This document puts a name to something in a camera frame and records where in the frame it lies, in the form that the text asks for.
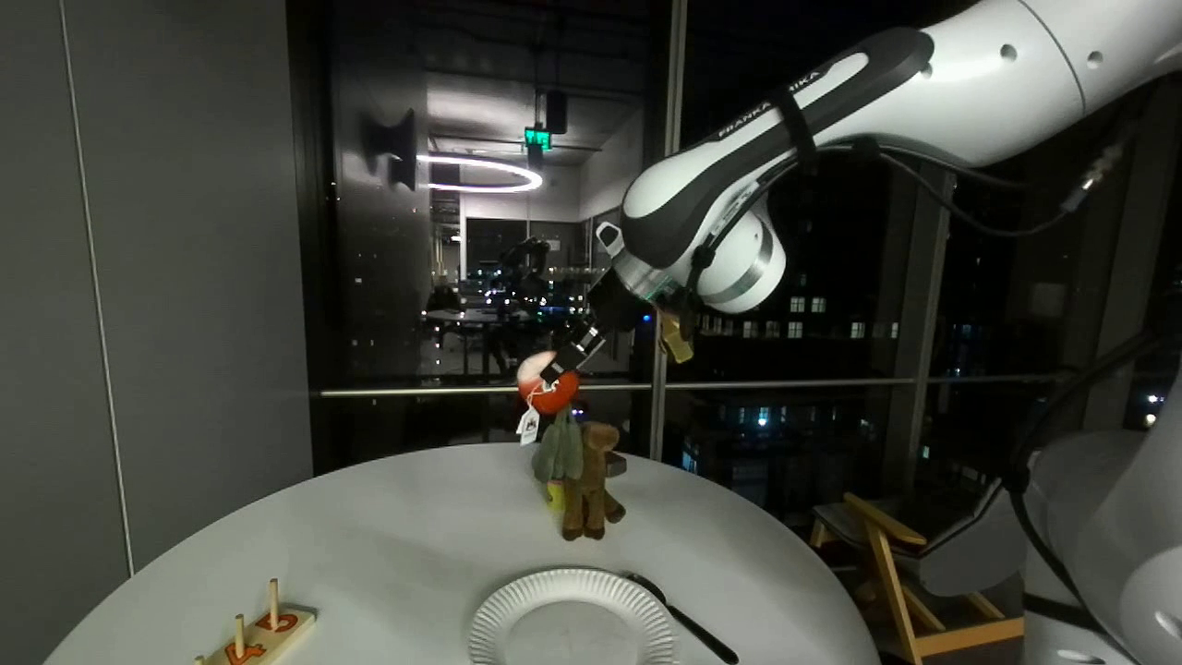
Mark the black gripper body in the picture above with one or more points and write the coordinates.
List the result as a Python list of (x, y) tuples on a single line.
[(615, 305)]

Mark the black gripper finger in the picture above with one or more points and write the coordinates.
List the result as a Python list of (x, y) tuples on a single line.
[(582, 352)]

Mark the brown and green plush toy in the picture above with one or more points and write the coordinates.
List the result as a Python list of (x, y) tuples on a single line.
[(573, 467)]

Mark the black plastic spoon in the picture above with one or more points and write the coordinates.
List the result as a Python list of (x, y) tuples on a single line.
[(688, 623)]

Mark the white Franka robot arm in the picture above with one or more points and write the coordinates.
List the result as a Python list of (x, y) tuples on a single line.
[(985, 85)]

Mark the white paper plate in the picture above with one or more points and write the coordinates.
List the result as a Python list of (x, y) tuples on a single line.
[(565, 623)]

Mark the wooden peg board toy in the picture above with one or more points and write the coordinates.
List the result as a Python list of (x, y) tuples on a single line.
[(264, 631)]

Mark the green exit sign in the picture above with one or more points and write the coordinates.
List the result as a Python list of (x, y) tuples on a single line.
[(538, 137)]

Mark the wooden chair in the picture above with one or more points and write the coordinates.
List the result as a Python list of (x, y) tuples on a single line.
[(907, 594)]

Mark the grey chair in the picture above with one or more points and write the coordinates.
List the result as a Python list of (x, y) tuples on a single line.
[(980, 541)]

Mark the grey window post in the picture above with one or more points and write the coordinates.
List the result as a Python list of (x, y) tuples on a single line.
[(672, 76)]

